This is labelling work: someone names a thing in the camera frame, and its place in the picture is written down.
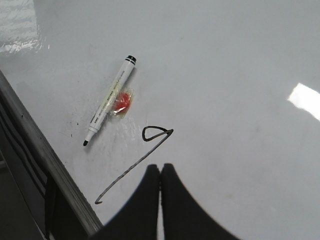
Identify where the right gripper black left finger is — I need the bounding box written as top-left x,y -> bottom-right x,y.
89,164 -> 160,240

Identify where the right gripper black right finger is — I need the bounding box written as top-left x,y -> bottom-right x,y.
160,163 -> 238,240

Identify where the white whiteboard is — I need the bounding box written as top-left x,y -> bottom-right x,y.
0,0 -> 320,240

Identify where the red magnet taped to marker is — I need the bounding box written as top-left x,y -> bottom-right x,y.
110,87 -> 134,118

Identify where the grey aluminium whiteboard frame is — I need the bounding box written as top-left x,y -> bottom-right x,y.
0,74 -> 103,240

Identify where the white black whiteboard marker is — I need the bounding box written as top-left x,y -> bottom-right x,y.
83,55 -> 137,147

